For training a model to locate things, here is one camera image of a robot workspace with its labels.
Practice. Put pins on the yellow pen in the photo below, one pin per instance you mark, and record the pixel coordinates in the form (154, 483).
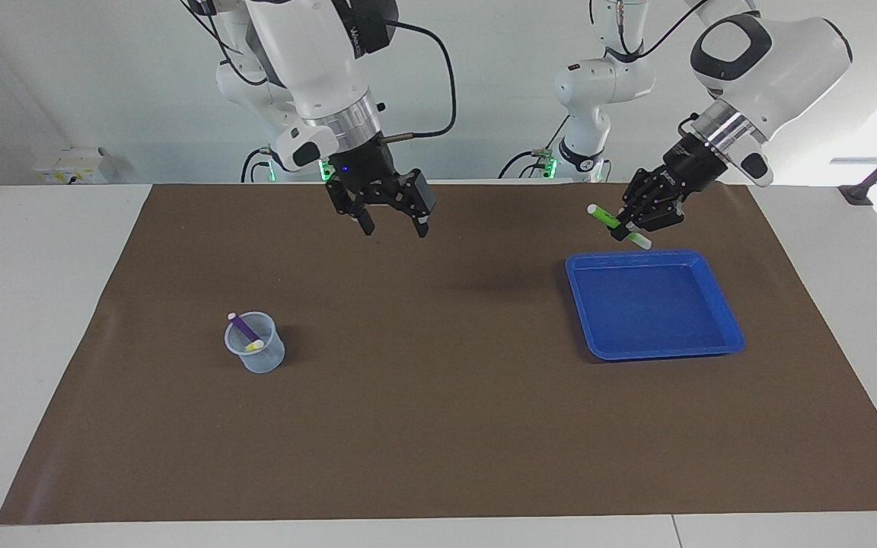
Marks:
(254, 345)

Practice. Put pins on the green pen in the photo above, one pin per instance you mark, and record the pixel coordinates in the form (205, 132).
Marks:
(598, 212)

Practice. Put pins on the translucent plastic cup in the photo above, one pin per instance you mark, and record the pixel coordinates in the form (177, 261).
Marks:
(259, 361)

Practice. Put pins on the brown table mat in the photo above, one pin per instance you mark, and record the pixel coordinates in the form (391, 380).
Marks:
(438, 396)

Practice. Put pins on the blue plastic tray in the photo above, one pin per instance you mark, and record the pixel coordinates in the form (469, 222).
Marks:
(652, 312)

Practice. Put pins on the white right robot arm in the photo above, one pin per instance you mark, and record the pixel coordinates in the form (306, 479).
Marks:
(317, 61)

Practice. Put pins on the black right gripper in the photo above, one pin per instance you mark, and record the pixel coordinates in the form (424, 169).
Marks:
(366, 175)

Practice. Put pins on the purple pen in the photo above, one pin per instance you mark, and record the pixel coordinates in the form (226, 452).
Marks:
(244, 328)

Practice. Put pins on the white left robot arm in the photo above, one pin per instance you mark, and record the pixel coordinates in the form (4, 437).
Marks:
(781, 61)

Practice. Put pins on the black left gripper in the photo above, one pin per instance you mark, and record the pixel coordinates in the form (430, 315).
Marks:
(693, 167)

